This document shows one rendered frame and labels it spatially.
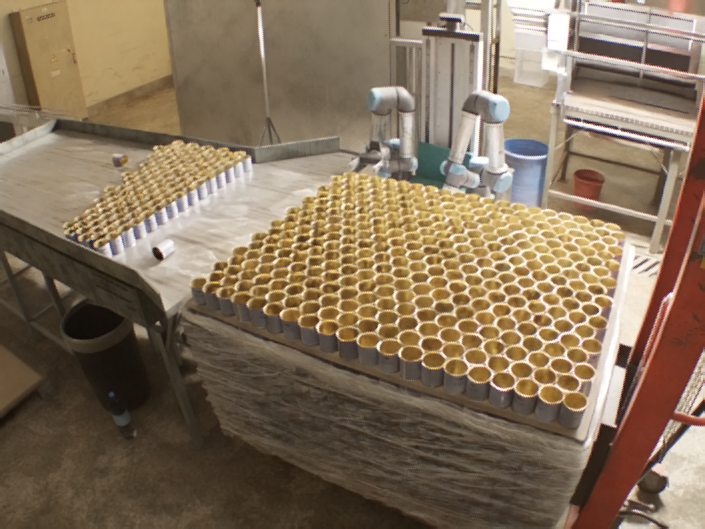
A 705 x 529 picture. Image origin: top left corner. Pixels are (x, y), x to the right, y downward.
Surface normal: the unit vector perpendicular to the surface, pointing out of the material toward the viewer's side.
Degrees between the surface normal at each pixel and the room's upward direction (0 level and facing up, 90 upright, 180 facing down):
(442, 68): 90
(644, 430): 90
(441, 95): 90
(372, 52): 90
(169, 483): 0
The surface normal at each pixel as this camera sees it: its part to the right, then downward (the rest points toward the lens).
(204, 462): -0.04, -0.84
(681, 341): -0.50, 0.48
